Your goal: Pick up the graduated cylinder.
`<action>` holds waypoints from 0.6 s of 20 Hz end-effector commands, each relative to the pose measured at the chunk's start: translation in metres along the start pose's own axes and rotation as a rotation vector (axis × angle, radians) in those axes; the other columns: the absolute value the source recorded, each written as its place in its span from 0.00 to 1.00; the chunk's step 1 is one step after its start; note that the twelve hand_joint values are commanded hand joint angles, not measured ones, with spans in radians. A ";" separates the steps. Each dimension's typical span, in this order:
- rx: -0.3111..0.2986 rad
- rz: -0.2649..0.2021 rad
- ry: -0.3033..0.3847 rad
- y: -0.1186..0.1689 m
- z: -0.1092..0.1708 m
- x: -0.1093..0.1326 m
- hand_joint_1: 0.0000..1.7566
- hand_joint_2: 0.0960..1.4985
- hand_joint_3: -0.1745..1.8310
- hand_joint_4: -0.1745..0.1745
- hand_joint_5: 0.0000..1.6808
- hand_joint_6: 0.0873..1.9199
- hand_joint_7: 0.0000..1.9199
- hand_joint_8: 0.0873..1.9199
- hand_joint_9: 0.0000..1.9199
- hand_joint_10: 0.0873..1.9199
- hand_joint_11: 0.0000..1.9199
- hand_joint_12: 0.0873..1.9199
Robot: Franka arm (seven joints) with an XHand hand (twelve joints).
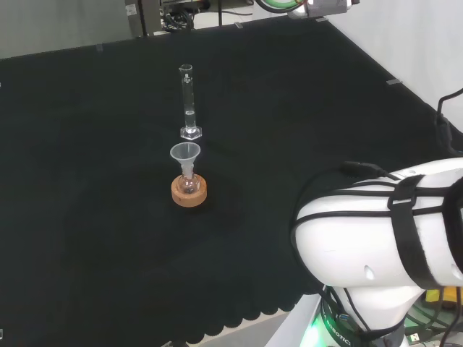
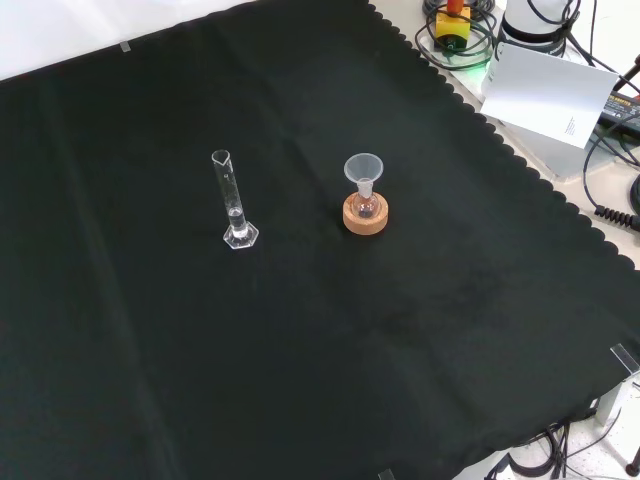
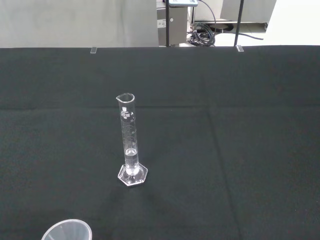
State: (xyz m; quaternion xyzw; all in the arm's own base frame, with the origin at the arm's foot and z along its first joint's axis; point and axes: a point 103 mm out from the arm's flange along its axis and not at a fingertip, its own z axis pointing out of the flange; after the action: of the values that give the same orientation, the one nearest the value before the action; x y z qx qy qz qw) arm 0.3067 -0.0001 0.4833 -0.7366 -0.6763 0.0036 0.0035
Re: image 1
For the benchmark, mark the clear glass graduated cylinder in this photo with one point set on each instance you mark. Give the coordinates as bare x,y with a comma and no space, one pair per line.
188,119

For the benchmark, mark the round-bottom glass flask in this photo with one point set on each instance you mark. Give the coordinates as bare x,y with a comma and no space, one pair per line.
188,185

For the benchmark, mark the clear plastic funnel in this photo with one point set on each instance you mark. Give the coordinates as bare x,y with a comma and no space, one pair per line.
184,152

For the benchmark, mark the black bench cloth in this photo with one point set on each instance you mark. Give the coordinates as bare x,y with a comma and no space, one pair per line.
90,180

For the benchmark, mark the black pole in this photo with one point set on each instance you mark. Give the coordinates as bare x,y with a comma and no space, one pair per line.
219,12

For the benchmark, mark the grey metal cabinet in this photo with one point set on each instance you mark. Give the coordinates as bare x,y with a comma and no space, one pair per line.
139,16

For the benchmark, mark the yellow stop button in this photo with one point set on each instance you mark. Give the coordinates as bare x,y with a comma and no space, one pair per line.
434,297

